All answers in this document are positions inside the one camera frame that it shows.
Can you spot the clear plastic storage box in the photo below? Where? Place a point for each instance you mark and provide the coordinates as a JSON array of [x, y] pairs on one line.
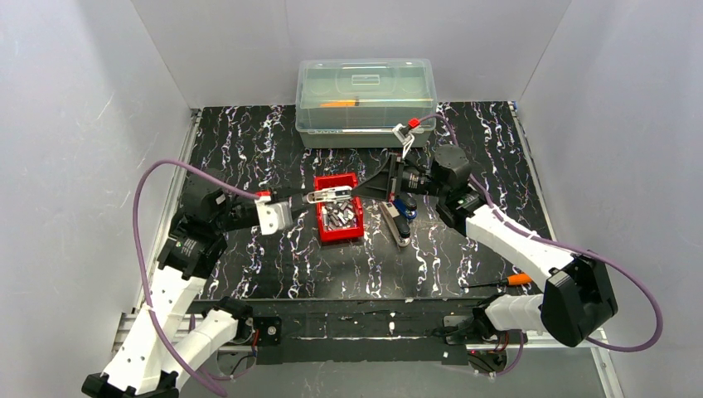
[[391, 92]]

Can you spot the pile of staple strips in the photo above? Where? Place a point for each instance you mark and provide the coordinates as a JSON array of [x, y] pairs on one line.
[[338, 215]]

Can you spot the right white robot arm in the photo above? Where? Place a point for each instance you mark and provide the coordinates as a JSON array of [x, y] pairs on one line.
[[576, 296]]

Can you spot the red plastic bin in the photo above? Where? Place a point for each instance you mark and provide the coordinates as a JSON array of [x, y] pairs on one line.
[[336, 180]]

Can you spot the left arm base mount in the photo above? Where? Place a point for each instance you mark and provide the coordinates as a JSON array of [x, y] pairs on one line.
[[258, 331]]

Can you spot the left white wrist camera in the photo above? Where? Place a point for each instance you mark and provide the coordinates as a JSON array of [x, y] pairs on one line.
[[273, 216]]

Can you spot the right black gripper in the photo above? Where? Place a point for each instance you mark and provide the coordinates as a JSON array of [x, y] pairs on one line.
[[395, 179]]

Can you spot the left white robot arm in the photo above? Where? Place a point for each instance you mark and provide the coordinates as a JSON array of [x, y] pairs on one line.
[[152, 361]]

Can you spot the orange handled screwdriver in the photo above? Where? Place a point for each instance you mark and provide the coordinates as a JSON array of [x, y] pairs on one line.
[[511, 280]]

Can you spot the black silver stapler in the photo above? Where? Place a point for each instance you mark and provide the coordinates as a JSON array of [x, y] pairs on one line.
[[397, 223]]

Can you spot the orange tool inside box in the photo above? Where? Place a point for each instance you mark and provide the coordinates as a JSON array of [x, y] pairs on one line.
[[341, 103]]

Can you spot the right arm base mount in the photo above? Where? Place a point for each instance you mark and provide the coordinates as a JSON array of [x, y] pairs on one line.
[[465, 329]]

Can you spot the blue stapler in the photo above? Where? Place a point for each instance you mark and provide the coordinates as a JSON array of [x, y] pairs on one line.
[[406, 206]]

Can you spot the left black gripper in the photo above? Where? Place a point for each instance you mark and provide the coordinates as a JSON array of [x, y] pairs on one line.
[[296, 201]]

